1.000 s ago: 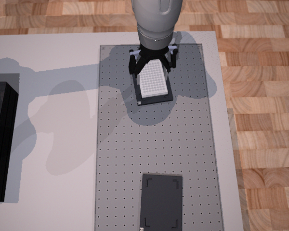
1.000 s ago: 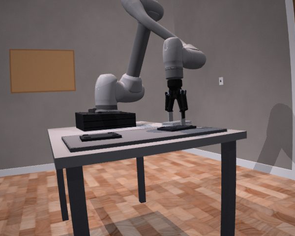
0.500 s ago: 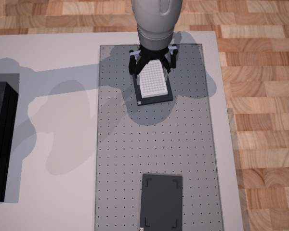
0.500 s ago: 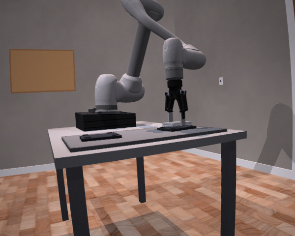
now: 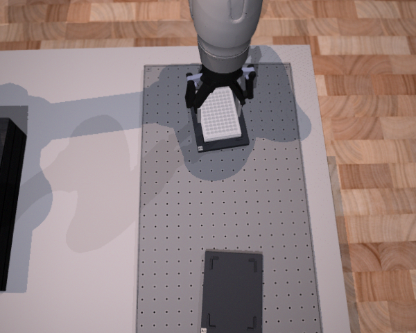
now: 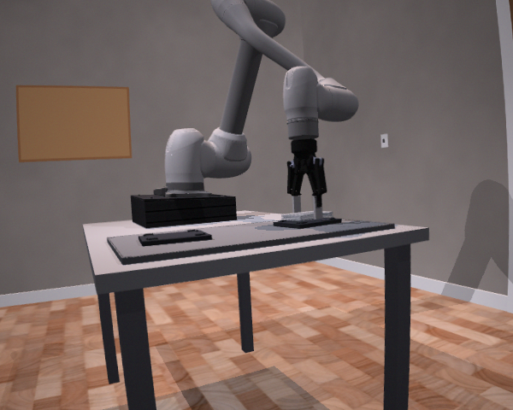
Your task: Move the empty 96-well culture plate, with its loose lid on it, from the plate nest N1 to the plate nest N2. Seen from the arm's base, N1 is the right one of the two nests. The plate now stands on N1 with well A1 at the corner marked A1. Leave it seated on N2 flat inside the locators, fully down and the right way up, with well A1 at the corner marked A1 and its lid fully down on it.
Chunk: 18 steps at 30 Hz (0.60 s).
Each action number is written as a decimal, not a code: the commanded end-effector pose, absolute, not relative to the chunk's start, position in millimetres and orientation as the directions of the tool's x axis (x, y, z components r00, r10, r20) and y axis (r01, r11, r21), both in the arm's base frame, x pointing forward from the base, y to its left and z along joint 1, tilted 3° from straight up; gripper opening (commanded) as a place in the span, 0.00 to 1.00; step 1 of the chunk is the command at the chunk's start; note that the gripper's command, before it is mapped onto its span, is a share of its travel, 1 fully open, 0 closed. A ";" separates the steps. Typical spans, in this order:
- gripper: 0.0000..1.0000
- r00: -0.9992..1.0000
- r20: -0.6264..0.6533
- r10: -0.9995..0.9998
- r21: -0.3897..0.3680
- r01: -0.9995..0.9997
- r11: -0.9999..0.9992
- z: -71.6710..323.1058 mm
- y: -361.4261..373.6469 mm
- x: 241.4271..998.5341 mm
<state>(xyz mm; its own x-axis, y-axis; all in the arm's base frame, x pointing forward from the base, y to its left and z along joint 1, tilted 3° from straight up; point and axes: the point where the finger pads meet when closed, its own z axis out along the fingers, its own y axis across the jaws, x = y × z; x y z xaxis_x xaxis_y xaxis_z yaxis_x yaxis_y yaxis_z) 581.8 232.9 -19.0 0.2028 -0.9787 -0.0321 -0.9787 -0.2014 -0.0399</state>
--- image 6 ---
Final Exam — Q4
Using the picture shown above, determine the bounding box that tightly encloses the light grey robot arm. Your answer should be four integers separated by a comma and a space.
153, 0, 358, 197

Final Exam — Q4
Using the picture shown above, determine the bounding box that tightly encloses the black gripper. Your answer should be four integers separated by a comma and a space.
287, 139, 327, 220

